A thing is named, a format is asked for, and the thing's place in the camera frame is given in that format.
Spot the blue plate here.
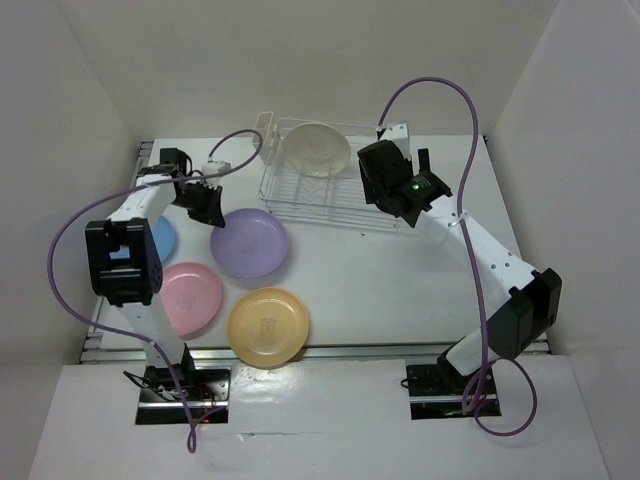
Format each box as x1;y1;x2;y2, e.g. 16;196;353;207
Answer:
151;215;177;264

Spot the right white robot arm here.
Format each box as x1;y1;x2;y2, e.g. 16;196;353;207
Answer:
357;140;562;393

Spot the purple plate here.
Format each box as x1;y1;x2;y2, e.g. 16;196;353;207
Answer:
210;208;290;279

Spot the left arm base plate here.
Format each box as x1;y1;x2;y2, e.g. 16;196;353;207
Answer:
123;368;231;426

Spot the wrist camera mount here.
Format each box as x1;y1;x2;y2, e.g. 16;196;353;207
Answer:
201;159;231;177
376;122;411;160

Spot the orange plate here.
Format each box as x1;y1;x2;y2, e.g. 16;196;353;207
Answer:
227;287;310;369

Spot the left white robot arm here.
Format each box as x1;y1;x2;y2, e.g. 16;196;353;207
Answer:
85;148;231;399

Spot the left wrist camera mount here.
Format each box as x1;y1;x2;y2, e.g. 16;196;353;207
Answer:
201;159;231;177

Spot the white cutlery holder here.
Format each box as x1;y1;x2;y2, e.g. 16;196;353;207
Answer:
254;111;273;155

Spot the cream plate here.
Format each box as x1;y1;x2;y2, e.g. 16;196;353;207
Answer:
282;122;351;178

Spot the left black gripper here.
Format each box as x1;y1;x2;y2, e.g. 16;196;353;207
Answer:
171;180;225;228

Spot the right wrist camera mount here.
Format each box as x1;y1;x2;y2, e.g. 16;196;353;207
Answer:
376;122;411;160

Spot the white wire dish rack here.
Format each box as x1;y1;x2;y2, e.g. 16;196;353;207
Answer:
259;118;404;229

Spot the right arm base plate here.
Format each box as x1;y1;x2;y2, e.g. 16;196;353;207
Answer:
400;364;471;420

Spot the pink plate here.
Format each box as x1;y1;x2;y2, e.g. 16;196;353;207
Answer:
159;262;223;336

